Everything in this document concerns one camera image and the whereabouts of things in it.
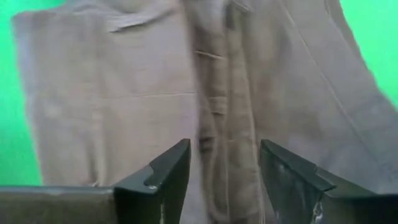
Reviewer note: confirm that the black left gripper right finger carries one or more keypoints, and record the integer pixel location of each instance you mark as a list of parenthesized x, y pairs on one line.
[(326, 205)]

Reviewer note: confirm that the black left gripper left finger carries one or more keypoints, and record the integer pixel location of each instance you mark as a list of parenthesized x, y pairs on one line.
[(93, 205)]

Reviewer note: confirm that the dark grey garment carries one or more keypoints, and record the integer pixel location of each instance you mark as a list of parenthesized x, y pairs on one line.
[(124, 93)]

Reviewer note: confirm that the green table mat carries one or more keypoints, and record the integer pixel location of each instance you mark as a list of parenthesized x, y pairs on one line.
[(15, 93)]

